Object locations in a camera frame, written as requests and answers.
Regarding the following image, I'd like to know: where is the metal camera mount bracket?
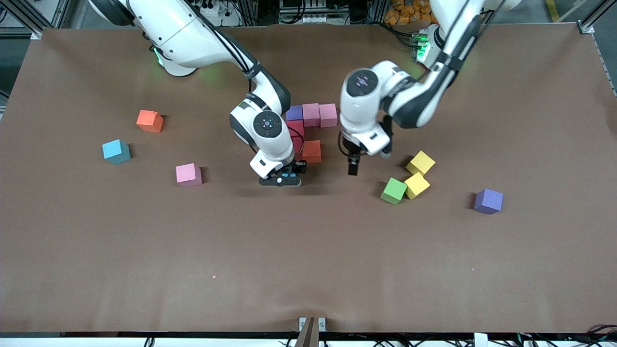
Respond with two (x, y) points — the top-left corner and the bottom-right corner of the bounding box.
(298, 316), (327, 347)

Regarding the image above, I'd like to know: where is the white power strip with plugs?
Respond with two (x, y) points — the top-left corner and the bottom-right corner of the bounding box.
(195, 0), (241, 27)

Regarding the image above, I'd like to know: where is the aluminium frame rail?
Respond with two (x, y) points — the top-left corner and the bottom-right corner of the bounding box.
(0, 0), (73, 40)
(576, 0), (617, 97)

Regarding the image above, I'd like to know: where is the orange foam cube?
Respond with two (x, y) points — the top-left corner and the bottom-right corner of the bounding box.
(136, 110), (164, 133)
(302, 140), (322, 163)

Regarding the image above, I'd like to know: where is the yellow foam cube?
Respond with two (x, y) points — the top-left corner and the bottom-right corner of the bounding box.
(404, 173), (431, 200)
(405, 150), (436, 176)

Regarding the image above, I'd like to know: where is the pink foam cube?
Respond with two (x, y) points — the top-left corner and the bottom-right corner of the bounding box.
(175, 163), (202, 187)
(319, 103), (338, 128)
(303, 103), (321, 128)

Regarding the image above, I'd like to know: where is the bag of orange snacks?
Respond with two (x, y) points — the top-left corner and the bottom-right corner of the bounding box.
(384, 0), (437, 26)

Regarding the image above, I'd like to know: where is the green foam cube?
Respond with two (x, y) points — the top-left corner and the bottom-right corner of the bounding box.
(380, 177), (408, 206)

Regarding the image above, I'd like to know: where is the black cable bundle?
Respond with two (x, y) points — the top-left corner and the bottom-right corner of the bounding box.
(511, 324), (617, 347)

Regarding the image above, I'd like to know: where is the black base cable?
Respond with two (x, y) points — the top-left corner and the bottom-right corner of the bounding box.
(383, 22), (420, 49)

